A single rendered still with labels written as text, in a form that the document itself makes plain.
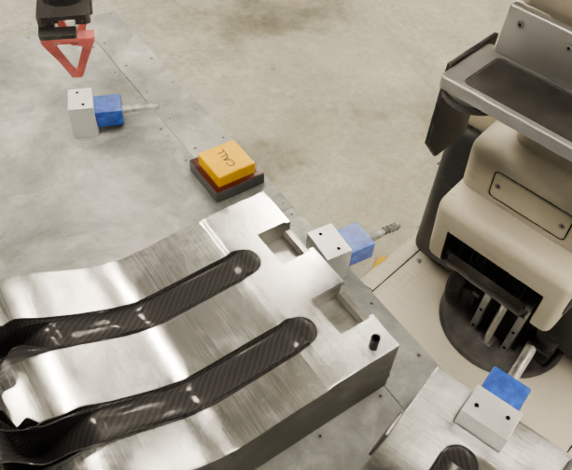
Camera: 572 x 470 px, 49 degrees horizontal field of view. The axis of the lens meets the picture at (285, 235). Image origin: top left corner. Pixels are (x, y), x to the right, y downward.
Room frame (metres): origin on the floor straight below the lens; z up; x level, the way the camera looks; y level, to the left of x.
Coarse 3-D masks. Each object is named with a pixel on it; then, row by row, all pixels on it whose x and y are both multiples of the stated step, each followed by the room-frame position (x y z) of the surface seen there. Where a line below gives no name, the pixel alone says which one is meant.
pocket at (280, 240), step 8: (280, 224) 0.50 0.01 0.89; (288, 224) 0.50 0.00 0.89; (264, 232) 0.49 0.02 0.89; (272, 232) 0.49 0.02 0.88; (280, 232) 0.50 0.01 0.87; (288, 232) 0.50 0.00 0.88; (264, 240) 0.49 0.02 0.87; (272, 240) 0.49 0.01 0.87; (280, 240) 0.50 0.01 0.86; (288, 240) 0.49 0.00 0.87; (296, 240) 0.49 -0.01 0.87; (272, 248) 0.48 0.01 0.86; (280, 248) 0.48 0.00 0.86; (288, 248) 0.48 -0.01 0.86; (296, 248) 0.48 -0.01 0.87; (304, 248) 0.48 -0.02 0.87; (280, 256) 0.47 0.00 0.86; (288, 256) 0.47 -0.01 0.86; (296, 256) 0.47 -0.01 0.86
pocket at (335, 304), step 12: (336, 288) 0.42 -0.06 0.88; (324, 300) 0.41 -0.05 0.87; (336, 300) 0.41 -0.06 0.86; (348, 300) 0.41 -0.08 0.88; (324, 312) 0.39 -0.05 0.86; (336, 312) 0.40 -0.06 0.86; (348, 312) 0.40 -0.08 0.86; (360, 312) 0.39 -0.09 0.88; (336, 324) 0.38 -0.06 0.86; (348, 324) 0.38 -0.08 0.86
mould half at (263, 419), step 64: (128, 256) 0.44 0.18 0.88; (192, 256) 0.44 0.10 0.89; (320, 256) 0.45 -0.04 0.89; (0, 320) 0.31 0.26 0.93; (192, 320) 0.36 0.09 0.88; (256, 320) 0.36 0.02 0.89; (320, 320) 0.37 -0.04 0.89; (0, 384) 0.25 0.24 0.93; (64, 384) 0.25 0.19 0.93; (128, 384) 0.27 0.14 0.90; (256, 384) 0.29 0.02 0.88; (320, 384) 0.29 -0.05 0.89; (384, 384) 0.34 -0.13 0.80; (128, 448) 0.20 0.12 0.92; (192, 448) 0.22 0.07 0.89; (256, 448) 0.24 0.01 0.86
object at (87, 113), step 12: (72, 96) 0.75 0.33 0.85; (84, 96) 0.75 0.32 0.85; (96, 96) 0.77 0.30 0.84; (108, 96) 0.77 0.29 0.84; (72, 108) 0.72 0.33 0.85; (84, 108) 0.73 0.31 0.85; (96, 108) 0.74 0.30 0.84; (108, 108) 0.75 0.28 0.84; (120, 108) 0.75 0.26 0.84; (132, 108) 0.76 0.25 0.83; (144, 108) 0.77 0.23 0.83; (156, 108) 0.77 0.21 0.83; (72, 120) 0.72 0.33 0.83; (84, 120) 0.73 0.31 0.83; (96, 120) 0.73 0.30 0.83; (108, 120) 0.74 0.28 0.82; (120, 120) 0.74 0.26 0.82; (84, 132) 0.72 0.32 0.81; (96, 132) 0.73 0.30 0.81
